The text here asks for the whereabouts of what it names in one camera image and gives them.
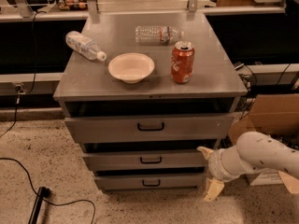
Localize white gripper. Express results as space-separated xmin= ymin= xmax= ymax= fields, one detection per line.
xmin=197 ymin=147 xmax=236 ymax=202

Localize grey drawer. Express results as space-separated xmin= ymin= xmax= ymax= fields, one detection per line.
xmin=83 ymin=149 xmax=207 ymax=171
xmin=94 ymin=173 xmax=206 ymax=191
xmin=64 ymin=114 xmax=234 ymax=143

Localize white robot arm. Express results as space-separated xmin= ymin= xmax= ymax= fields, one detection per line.
xmin=197 ymin=132 xmax=299 ymax=202

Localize grey top drawer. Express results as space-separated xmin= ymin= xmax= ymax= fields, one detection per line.
xmin=64 ymin=114 xmax=234 ymax=143

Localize grey bottom drawer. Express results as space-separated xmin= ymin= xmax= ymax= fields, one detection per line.
xmin=94 ymin=173 xmax=206 ymax=191

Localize grey metal drawer cabinet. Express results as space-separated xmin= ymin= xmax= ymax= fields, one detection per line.
xmin=54 ymin=12 xmax=247 ymax=177

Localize brown cardboard box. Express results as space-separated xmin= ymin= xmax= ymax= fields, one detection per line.
xmin=228 ymin=94 xmax=299 ymax=194

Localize red cola can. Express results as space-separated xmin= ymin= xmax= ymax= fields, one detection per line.
xmin=171 ymin=41 xmax=195 ymax=84

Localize white paper bowl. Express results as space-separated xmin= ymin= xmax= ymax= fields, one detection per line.
xmin=108 ymin=53 xmax=155 ymax=84

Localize clear bottle red label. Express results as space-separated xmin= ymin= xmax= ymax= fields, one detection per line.
xmin=135 ymin=25 xmax=184 ymax=45

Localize black pole on floor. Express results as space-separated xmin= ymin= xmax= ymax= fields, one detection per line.
xmin=28 ymin=187 xmax=50 ymax=224

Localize clear bottle white cap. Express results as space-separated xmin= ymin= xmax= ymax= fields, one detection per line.
xmin=65 ymin=31 xmax=107 ymax=62

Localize black floor cable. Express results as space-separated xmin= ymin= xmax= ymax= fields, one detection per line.
xmin=0 ymin=157 xmax=97 ymax=224

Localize black hanging cable left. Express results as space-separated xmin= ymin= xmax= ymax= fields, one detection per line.
xmin=0 ymin=10 xmax=48 ymax=139

